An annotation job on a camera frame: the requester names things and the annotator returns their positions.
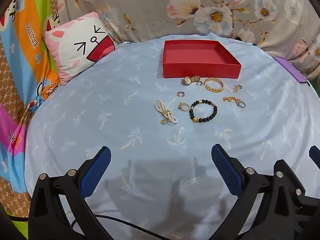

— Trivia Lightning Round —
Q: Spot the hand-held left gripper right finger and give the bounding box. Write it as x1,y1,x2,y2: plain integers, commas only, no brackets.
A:
211,144,313,240

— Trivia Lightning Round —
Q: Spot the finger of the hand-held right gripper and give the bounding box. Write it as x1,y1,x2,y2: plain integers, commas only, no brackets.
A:
293,145,320,230

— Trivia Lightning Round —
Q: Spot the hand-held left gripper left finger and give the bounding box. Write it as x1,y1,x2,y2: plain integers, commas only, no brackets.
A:
28,146,112,240

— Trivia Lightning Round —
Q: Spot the black bead bracelet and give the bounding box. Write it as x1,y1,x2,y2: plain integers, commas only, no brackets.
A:
189,100,218,124

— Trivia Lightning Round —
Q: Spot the thin gold chain necklace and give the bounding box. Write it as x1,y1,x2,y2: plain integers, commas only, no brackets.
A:
223,95,242,104

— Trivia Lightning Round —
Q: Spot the white pearl bracelet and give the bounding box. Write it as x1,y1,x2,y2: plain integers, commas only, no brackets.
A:
155,99,179,126

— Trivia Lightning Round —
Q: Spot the gold chain-link bangle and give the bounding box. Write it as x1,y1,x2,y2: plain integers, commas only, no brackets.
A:
204,77,224,92

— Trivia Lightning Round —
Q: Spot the gold wristwatch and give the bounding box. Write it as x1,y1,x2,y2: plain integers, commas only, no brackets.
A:
182,75,201,86

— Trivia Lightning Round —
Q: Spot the red cardboard box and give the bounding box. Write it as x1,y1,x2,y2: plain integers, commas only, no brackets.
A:
162,40,242,79

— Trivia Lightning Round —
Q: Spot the light blue palm-print cloth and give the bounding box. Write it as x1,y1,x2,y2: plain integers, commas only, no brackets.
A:
24,32,320,240

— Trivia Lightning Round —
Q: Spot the purple cardboard strip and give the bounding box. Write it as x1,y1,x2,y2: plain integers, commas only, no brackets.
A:
273,56,310,83

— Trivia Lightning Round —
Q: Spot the pink white cat pillow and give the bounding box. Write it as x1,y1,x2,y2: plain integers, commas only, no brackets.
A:
44,11,117,87

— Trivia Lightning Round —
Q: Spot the colourful cartoon bedsheet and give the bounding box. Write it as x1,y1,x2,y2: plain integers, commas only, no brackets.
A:
0,0,63,218

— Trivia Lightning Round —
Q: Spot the grey floral blanket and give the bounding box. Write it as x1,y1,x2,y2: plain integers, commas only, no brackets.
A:
56,0,320,81

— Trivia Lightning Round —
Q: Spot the black cable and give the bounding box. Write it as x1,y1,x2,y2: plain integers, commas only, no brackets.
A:
71,214,165,240

